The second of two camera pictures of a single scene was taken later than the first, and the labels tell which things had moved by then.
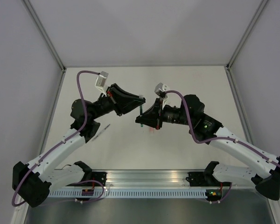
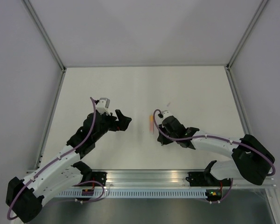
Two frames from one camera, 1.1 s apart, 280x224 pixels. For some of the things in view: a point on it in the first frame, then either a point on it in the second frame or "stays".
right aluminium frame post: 249,29 stays
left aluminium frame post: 45,34 stays
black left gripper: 112,94 to 123,123
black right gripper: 153,117 to 163,140
